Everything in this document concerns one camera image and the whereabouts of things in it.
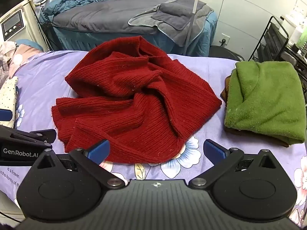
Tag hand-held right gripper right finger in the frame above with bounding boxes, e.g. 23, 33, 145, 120
188, 139, 281, 189

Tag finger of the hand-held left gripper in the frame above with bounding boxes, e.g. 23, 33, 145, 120
0, 109, 13, 122
0, 125, 57, 145

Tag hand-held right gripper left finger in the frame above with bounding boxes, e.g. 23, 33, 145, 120
31, 139, 126, 189

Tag red knit sweater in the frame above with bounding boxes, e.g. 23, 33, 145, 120
51, 35, 222, 164

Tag white dotted cloth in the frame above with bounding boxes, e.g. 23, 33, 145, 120
0, 76, 20, 129

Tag purple floral bed sheet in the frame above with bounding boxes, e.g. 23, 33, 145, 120
0, 50, 307, 228

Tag brown folded cloth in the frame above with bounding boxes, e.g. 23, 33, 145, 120
220, 75, 291, 148

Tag pink floral cloth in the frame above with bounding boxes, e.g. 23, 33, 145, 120
0, 41, 44, 80

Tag green folded sweater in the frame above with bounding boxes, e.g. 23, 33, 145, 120
224, 61, 306, 145

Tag white beauty machine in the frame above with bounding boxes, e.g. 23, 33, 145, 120
0, 0, 48, 51

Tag black stool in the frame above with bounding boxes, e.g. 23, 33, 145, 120
208, 45, 245, 62

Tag black metal trolley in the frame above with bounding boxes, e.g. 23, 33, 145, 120
248, 15, 307, 90

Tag grey towel with light trim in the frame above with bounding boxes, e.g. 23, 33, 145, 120
128, 0, 214, 47

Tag dark grey folded towel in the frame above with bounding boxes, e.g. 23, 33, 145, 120
151, 2, 207, 30

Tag white plastic bottle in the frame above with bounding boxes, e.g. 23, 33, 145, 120
291, 21, 307, 46

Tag clear plastic pole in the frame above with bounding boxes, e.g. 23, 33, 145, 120
184, 0, 201, 56

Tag black coiled cable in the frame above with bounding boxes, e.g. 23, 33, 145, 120
35, 3, 52, 27

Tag white wall socket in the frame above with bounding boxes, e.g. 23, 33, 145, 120
220, 33, 231, 46

